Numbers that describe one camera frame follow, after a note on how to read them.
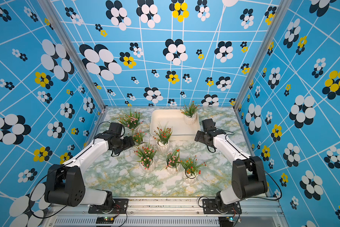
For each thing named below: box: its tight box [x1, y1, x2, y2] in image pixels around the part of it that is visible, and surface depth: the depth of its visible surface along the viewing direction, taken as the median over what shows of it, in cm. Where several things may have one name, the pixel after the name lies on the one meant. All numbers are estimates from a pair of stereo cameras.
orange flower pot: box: [180, 100, 201, 125], surface depth 107 cm
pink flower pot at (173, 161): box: [165, 148, 181, 175], surface depth 81 cm
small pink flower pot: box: [132, 129, 147, 147], surface depth 88 cm
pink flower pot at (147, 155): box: [134, 144, 157, 172], surface depth 80 cm
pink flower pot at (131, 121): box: [116, 107, 145, 131], surface depth 96 cm
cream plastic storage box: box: [149, 109, 201, 141], surface depth 112 cm
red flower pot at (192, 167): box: [180, 155, 207, 180], surface depth 77 cm
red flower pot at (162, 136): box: [153, 121, 174, 154], surface depth 91 cm
